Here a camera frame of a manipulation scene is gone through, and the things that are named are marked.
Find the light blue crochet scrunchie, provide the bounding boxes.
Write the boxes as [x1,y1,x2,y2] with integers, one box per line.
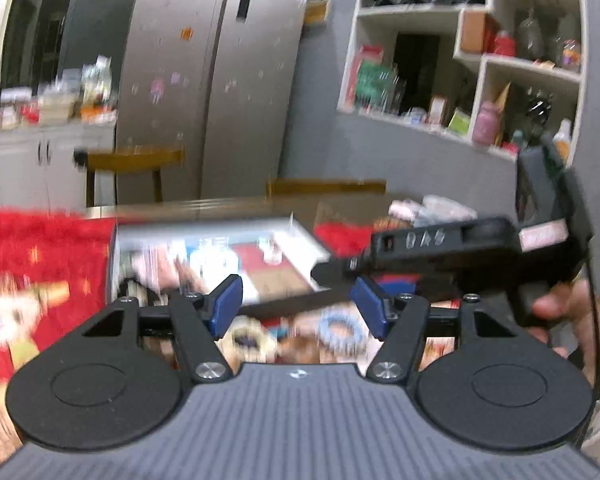
[316,310,368,356]

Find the cream white crochet scrunchie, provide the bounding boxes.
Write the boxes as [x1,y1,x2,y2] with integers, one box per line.
[222,316,277,363]

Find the person's right hand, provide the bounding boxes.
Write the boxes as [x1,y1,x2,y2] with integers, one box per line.
[532,278,600,386]

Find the printed booklet in box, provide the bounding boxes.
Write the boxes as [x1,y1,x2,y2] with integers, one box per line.
[111,236,315,306]

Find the black shallow cardboard box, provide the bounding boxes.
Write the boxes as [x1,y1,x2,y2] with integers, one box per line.
[105,214,348,318]

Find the pink bottle on shelf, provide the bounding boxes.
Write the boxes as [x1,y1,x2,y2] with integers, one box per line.
[472,101,501,146]

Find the right wooden chair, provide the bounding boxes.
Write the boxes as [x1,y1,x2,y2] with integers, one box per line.
[265,179,387,198]

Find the wooden chair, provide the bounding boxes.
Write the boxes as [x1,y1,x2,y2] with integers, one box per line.
[73,145,185,208]
[265,179,387,198]

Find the red bear print blanket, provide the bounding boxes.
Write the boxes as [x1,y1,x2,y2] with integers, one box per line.
[0,211,398,465]

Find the left wooden chair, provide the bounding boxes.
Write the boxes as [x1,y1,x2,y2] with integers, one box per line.
[73,145,185,208]

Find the white kitchen cabinet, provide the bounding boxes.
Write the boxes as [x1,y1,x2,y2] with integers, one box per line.
[0,122,114,210]

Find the silver double door refrigerator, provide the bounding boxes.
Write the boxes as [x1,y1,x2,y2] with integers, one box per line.
[116,0,308,202]

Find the white wall shelf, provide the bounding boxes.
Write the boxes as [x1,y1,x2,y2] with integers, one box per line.
[338,0,588,160]

